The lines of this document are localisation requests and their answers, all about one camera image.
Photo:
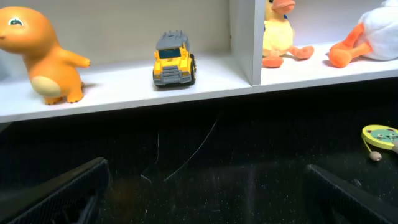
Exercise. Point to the grey and yellow toy truck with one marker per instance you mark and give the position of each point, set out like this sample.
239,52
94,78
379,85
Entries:
172,62

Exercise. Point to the yellow rattle drum toy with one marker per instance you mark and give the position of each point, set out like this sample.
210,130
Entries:
381,137

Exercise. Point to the white shelf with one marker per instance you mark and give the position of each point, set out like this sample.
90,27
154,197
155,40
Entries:
124,84

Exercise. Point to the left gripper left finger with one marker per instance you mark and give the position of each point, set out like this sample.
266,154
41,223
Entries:
56,196

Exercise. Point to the yellow plush duck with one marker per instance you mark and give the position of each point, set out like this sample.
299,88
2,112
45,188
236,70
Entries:
276,34

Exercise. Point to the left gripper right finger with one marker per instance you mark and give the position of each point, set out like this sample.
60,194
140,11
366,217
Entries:
342,202

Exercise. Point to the orange dinosaur toy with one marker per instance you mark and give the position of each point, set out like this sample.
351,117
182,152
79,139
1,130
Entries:
40,53

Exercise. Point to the white plush duck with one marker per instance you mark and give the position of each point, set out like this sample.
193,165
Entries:
379,37

